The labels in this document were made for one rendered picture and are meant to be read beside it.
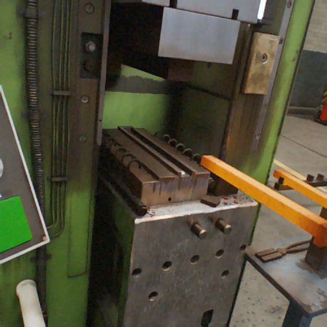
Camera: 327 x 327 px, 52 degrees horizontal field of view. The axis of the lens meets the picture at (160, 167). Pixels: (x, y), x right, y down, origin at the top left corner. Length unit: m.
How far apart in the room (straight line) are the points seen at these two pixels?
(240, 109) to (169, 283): 0.56
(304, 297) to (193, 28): 0.76
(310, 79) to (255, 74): 7.87
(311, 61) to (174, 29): 8.15
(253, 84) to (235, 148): 0.21
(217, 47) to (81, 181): 0.48
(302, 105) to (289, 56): 7.79
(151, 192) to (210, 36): 0.38
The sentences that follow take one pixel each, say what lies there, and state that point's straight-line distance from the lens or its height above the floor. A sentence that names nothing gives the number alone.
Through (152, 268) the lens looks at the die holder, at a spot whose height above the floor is 0.77.
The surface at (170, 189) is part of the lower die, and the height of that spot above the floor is 0.95.
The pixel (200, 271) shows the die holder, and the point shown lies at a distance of 0.99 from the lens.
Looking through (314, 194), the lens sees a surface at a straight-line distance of 1.02.
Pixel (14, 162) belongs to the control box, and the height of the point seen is 1.09.
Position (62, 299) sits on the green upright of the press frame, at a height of 0.55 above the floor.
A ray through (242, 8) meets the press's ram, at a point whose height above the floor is 1.39.
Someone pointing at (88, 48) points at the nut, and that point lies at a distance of 0.84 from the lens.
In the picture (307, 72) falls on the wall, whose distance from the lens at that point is 8.83.
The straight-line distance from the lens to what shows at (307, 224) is 0.60.
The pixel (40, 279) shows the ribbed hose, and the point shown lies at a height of 0.65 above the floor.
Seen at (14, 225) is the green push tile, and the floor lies 1.01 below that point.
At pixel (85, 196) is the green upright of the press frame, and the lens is 0.94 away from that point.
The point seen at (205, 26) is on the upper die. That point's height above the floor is 1.34.
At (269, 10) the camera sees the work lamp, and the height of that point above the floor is 1.41.
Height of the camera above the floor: 1.31
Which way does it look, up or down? 21 degrees down
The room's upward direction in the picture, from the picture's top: 8 degrees clockwise
